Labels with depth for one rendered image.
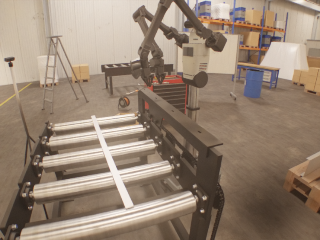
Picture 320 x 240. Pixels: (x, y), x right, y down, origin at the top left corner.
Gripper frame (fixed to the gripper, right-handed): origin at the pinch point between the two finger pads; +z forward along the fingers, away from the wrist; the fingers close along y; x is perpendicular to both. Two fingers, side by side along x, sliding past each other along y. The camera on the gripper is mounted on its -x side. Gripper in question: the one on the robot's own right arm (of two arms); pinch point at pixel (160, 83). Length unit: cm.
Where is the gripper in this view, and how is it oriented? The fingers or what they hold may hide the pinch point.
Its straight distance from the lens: 159.3
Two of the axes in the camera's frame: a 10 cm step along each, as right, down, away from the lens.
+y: 3.5, 3.6, -8.6
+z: 0.0, 9.2, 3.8
